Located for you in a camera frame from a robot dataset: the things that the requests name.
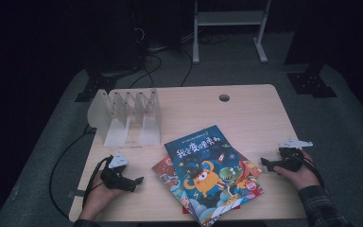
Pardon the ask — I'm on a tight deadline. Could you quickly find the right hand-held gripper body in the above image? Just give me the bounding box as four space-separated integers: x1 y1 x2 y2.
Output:
277 137 314 173

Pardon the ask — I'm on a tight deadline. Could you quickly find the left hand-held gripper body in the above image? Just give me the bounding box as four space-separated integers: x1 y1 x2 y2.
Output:
99 151 132 193

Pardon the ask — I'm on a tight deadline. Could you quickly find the light blue animals picture book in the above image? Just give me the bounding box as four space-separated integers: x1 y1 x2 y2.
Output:
151 148 263 221

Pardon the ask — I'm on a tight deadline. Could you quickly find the translucent white book rack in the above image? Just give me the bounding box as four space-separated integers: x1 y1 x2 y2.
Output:
87 88 164 148

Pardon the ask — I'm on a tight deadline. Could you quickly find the dark blue monster picture book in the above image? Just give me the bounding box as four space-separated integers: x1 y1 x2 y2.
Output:
164 125 265 227

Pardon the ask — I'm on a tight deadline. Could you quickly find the person's right hand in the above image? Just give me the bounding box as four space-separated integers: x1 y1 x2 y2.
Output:
273 150 320 191

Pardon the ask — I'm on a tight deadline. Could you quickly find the person's left hand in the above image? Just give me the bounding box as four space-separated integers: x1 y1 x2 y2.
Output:
78 171 126 221

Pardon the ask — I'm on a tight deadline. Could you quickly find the grey tape strip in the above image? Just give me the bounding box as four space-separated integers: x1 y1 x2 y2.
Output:
67 189 86 199

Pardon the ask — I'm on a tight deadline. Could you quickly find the black square floor plate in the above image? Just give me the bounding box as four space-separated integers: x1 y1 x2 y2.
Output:
286 62 338 98

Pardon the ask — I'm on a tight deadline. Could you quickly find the black stand base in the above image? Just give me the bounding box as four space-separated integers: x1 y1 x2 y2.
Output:
74 67 140 103

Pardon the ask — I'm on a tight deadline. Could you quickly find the white metal stand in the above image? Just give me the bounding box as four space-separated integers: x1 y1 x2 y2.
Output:
192 0 272 65

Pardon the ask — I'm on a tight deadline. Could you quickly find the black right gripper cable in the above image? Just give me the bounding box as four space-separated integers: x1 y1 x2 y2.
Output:
296 153 328 194

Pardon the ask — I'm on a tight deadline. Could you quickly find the black looping cable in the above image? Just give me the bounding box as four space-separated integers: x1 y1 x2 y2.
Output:
48 126 97 220

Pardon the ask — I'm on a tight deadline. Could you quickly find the black curved floor cable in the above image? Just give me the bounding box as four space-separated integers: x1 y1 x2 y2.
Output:
129 53 164 89

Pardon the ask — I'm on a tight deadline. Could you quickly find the thin black floor cable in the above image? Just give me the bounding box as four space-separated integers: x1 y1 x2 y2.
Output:
180 48 194 88

